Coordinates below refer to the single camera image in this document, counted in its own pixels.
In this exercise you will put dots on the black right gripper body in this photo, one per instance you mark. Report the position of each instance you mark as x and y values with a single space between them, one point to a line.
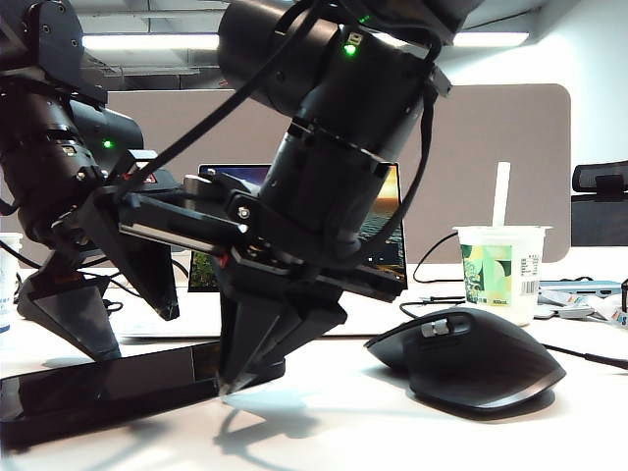
186 221

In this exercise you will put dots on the white drinking straw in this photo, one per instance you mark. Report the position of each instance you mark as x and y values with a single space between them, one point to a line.
501 196

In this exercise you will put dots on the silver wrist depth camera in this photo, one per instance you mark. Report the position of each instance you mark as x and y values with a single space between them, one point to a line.
198 184

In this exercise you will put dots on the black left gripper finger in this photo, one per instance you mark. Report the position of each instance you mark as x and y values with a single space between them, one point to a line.
152 279
68 314

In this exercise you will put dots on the brown felt desk partition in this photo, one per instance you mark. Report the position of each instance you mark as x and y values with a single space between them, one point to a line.
490 172

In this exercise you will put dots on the white paper cup blue logo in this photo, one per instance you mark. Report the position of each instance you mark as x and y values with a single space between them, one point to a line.
7 294

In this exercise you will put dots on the black smartphone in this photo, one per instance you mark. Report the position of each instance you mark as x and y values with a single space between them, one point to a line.
122 387

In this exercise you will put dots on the white laptop with landscape wallpaper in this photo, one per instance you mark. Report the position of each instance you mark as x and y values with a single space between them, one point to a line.
390 201

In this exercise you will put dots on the white yogurt cup green label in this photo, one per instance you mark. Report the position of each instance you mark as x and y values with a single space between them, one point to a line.
495 294

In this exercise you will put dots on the black ergonomic computer mouse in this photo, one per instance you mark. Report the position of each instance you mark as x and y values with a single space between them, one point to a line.
466 363

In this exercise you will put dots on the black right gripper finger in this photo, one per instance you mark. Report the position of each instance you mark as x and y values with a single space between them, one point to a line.
314 316
250 333

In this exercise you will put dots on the black mesh office chair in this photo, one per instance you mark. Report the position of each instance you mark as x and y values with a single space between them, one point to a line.
598 216

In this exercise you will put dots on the long ceiling light strip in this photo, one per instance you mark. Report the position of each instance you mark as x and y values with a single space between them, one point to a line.
490 40

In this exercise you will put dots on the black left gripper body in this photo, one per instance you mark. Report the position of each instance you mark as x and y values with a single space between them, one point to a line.
83 230

